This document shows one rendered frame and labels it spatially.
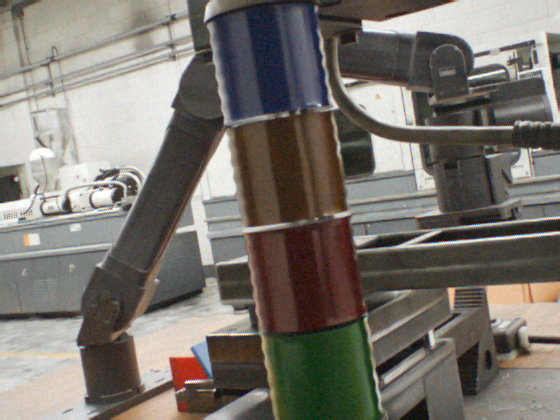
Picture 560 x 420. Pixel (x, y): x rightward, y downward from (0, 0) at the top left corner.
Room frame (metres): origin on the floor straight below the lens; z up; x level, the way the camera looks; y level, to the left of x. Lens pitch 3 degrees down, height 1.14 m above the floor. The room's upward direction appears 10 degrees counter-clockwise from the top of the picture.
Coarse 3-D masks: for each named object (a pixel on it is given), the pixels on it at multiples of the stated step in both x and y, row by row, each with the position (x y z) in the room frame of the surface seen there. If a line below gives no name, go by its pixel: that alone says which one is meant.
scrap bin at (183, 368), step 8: (176, 360) 0.84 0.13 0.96; (184, 360) 0.83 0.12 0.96; (192, 360) 0.82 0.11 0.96; (176, 368) 0.84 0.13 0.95; (184, 368) 0.83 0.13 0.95; (192, 368) 0.83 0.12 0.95; (200, 368) 0.82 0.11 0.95; (176, 376) 0.84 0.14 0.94; (184, 376) 0.83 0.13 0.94; (192, 376) 0.83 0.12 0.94; (200, 376) 0.82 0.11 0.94; (176, 384) 0.84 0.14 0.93; (184, 408) 0.84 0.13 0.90
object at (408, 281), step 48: (384, 240) 0.57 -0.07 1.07; (432, 240) 0.53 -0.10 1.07; (480, 240) 0.46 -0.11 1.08; (528, 240) 0.44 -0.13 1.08; (240, 288) 0.55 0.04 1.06; (384, 288) 0.49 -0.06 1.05; (432, 288) 0.48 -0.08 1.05; (240, 336) 0.51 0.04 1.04; (384, 336) 0.53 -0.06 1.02; (432, 336) 0.60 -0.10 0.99; (240, 384) 0.52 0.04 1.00
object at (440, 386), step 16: (432, 368) 0.58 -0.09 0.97; (448, 368) 0.60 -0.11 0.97; (416, 384) 0.56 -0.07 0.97; (432, 384) 0.58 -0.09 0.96; (448, 384) 0.60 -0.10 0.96; (400, 400) 0.53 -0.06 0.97; (416, 400) 0.55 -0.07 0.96; (432, 400) 0.57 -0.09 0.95; (448, 400) 0.60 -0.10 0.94; (400, 416) 0.53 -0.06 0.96; (416, 416) 0.57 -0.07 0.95; (432, 416) 0.57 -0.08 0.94; (448, 416) 0.59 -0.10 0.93; (464, 416) 0.62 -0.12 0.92
